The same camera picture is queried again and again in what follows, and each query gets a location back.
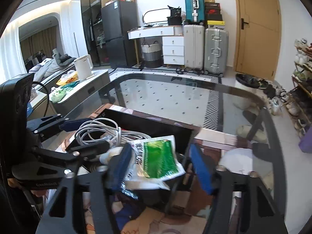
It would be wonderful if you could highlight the white dressing table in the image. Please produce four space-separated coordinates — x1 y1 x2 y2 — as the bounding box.
128 25 184 66

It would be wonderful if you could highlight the white electric kettle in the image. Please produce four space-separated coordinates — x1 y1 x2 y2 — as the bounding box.
74 54 93 81

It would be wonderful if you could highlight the oval vanity mirror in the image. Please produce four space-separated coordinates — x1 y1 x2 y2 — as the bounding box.
142 8 171 25

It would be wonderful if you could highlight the anime print desk mat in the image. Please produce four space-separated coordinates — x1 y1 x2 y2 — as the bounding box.
68 104 269 233

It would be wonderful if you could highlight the grey side cabinet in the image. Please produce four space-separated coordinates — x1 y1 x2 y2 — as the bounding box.
52 69 111 115

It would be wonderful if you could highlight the black handbag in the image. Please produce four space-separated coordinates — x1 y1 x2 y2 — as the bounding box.
167 5 182 25

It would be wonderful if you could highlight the silver aluminium suitcase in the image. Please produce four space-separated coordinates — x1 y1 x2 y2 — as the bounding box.
204 28 229 77

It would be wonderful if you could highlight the green white medicine sachet bag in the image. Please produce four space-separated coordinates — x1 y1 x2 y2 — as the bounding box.
124 135 185 191

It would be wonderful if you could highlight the black camera cable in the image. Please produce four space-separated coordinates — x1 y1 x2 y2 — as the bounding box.
33 81 51 117

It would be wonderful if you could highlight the wooden shoe rack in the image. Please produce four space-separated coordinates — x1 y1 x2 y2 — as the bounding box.
286 38 311 138

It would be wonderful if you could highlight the white charging cable bundle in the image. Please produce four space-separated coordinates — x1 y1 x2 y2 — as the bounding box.
74 117 152 148

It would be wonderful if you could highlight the black camera module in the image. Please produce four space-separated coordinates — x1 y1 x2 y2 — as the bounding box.
1 74 34 162

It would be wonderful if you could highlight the stack of shoe boxes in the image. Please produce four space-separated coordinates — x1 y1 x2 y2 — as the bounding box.
205 0 225 29

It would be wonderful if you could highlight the purple shopping bag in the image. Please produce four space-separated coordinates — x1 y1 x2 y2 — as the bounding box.
299 126 312 154

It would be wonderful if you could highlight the white hard suitcase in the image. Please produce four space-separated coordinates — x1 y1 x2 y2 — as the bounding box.
183 25 205 70

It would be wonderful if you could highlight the woven laundry basket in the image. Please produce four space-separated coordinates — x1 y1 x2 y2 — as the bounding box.
141 41 163 68

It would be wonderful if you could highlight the black refrigerator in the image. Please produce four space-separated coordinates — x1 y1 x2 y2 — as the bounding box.
101 0 138 69

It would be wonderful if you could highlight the white trash bin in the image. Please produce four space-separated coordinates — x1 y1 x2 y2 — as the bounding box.
233 74 260 110

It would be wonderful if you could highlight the wooden door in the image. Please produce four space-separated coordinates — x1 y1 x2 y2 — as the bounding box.
234 0 281 80

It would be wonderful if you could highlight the left hand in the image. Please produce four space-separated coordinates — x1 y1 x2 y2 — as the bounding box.
7 178 48 197

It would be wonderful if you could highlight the white plush keychain toy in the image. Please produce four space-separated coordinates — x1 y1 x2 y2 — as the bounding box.
99 147 123 165

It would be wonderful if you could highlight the dark glass wardrobe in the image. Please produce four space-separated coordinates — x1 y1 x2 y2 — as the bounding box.
80 0 111 66

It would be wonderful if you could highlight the teal hard suitcase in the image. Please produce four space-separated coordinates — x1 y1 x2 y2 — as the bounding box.
184 0 205 26

